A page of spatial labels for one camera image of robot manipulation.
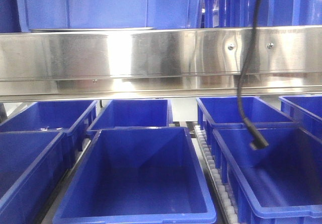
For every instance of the blue bin lower right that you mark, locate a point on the blue bin lower right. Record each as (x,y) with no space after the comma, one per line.
(278,184)

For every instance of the blue bin lower middle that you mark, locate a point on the blue bin lower middle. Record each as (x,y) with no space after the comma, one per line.
(138,175)

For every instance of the silver metal tray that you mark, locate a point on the silver metal tray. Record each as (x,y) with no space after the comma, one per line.
(89,29)

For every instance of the blue bin far right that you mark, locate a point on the blue bin far right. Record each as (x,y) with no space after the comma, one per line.
(306,109)

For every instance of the stainless steel shelf rail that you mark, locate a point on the stainless steel shelf rail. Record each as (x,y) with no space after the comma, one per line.
(158,63)

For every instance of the blue bin rear middle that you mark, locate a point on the blue bin rear middle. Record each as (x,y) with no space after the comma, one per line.
(133,113)

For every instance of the blue bin lower left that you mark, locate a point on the blue bin lower left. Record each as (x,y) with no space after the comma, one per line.
(31,166)

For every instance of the blue crate upper right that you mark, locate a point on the blue crate upper right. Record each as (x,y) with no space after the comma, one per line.
(239,13)

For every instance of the blue bin rear left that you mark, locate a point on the blue bin rear left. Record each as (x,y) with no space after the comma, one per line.
(70,117)

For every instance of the roller track rail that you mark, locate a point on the roller track rail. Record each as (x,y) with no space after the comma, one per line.
(223,194)

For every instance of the large blue bin upper left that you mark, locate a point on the large blue bin upper left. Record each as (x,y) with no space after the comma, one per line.
(87,14)

